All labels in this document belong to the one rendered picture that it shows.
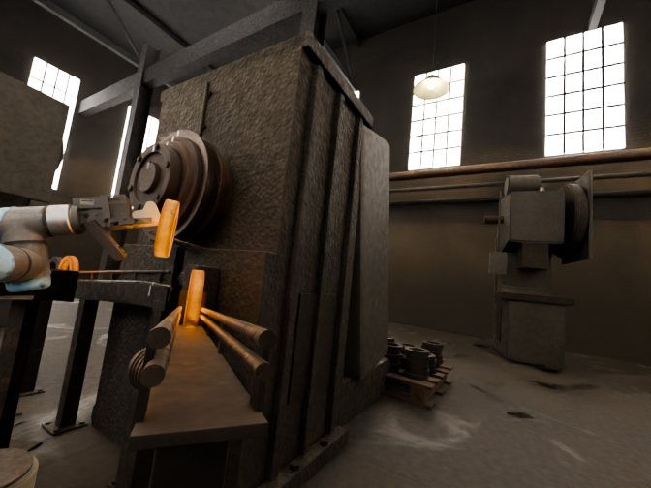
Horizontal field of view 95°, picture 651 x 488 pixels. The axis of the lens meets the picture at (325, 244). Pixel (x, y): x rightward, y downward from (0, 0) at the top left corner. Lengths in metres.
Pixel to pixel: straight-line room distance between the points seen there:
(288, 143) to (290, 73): 0.30
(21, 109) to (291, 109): 3.13
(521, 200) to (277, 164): 4.08
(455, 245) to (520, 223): 2.33
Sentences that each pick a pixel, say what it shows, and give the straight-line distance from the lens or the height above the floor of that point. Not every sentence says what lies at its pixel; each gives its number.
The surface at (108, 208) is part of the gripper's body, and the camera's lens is 0.91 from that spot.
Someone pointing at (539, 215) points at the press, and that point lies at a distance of 4.88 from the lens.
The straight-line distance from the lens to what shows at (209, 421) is 0.22.
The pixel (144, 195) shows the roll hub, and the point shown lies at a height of 1.05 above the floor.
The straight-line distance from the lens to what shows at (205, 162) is 1.24.
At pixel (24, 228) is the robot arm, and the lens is 0.95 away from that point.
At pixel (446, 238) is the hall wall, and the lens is 6.96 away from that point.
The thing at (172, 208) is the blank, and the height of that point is 0.94.
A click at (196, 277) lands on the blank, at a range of 0.86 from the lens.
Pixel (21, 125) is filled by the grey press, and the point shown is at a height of 1.90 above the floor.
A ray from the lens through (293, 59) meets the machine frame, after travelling 1.40.
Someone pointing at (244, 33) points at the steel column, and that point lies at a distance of 6.80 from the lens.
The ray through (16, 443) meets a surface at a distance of 1.92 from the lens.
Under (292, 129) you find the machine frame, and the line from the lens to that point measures 1.22.
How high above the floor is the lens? 0.79
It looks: 7 degrees up
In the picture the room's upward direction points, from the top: 6 degrees clockwise
